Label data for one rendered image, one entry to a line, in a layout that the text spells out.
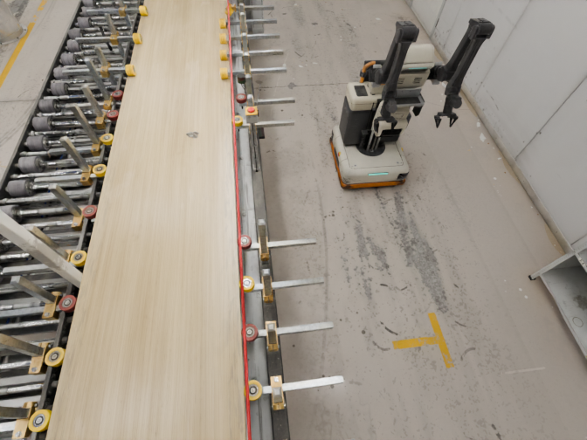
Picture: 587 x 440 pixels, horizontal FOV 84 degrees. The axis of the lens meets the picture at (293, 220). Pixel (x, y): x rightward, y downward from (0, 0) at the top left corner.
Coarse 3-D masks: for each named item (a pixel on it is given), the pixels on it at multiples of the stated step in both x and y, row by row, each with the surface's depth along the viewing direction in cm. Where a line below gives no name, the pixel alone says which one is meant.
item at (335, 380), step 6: (324, 378) 154; (330, 378) 154; (336, 378) 154; (282, 384) 152; (288, 384) 152; (294, 384) 152; (300, 384) 152; (306, 384) 152; (312, 384) 152; (318, 384) 152; (324, 384) 152; (330, 384) 153; (264, 390) 150; (270, 390) 150; (288, 390) 152
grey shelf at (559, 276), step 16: (576, 256) 233; (544, 272) 264; (560, 272) 264; (576, 272) 265; (560, 288) 257; (576, 288) 258; (560, 304) 250; (576, 304) 251; (576, 320) 244; (576, 336) 239
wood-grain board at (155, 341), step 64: (192, 0) 327; (192, 64) 271; (128, 128) 228; (192, 128) 230; (128, 192) 199; (192, 192) 201; (128, 256) 177; (192, 256) 178; (128, 320) 159; (192, 320) 160; (64, 384) 143; (128, 384) 144; (192, 384) 145
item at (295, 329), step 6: (312, 324) 165; (318, 324) 165; (324, 324) 165; (330, 324) 165; (264, 330) 163; (282, 330) 163; (288, 330) 163; (294, 330) 163; (300, 330) 163; (306, 330) 163; (312, 330) 164; (318, 330) 166; (258, 336) 161; (264, 336) 162
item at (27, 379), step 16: (112, 0) 356; (112, 16) 337; (80, 144) 241; (0, 304) 177; (16, 336) 168; (32, 336) 168; (48, 336) 169; (0, 384) 156; (16, 384) 157; (16, 400) 153; (32, 400) 153
